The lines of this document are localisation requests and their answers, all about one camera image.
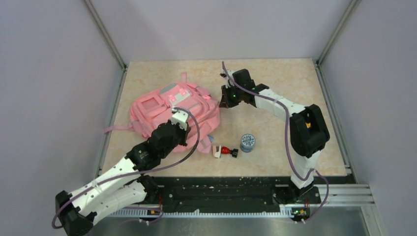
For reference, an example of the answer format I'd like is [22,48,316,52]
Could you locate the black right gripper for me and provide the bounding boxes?
[221,82,245,108]

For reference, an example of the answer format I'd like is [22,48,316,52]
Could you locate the pink student backpack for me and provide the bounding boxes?
[104,73,220,153]

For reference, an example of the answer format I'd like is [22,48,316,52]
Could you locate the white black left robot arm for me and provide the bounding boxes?
[51,118,191,236]

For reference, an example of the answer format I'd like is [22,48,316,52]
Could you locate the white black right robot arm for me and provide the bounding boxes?
[220,68,330,203]

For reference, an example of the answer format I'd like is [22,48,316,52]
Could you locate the blue slime jar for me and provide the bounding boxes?
[240,134,256,153]

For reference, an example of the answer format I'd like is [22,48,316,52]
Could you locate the red black stamp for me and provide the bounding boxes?
[221,147,238,158]

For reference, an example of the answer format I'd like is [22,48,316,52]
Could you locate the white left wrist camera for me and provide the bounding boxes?
[169,107,189,131]

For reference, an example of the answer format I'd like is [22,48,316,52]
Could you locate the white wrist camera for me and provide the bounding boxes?
[169,107,189,131]
[220,69,235,88]

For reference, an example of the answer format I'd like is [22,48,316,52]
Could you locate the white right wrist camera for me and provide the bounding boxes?
[220,69,235,88]

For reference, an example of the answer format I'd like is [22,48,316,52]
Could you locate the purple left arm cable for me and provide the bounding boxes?
[51,107,201,229]

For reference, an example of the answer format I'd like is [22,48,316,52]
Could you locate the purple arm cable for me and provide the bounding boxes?
[51,107,201,229]
[221,60,329,224]

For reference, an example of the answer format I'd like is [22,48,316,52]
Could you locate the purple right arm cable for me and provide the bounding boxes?
[221,60,329,224]

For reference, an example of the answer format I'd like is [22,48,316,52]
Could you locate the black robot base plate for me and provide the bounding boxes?
[94,176,359,216]

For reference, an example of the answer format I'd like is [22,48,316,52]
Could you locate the aluminium frame rail right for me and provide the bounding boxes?
[314,0,361,184]

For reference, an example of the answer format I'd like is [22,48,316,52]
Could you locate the aluminium frame rail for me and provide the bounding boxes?
[314,0,361,184]
[82,0,126,176]

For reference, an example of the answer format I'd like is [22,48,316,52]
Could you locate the aluminium frame rail left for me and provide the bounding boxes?
[82,0,126,176]

